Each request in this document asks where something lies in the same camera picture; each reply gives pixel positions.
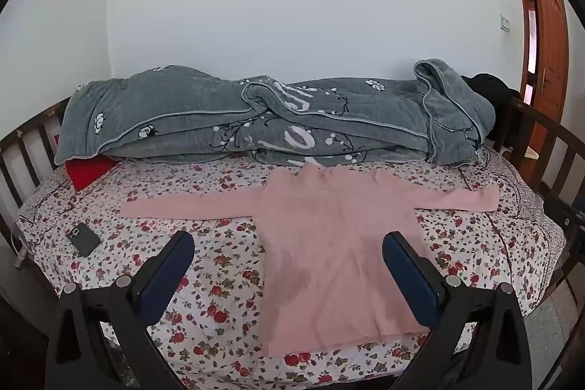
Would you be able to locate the black garment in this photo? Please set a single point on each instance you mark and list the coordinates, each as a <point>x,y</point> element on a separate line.
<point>491,90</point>

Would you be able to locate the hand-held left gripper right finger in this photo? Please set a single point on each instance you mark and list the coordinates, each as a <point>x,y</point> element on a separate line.
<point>411,275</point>

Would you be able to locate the wall switch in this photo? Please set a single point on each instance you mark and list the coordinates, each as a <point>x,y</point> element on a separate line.
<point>504,23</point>

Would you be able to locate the pink knit sweater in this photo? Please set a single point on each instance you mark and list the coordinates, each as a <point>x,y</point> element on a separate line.
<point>329,244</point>

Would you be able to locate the floral bed sheet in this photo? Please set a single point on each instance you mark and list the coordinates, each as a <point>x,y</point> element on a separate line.
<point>215,294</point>

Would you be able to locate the grey flower-print quilt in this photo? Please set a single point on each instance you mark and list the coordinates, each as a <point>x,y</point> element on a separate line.
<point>192,116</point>

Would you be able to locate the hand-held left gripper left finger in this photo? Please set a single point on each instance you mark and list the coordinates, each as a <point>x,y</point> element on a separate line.
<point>164,275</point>

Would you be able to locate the black smartphone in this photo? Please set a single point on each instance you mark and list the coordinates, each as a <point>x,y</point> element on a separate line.
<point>83,239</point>

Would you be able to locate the red pillow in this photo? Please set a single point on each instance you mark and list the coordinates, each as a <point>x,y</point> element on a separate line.
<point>89,170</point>

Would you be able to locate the wooden door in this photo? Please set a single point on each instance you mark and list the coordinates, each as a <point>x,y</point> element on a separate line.
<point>548,52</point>

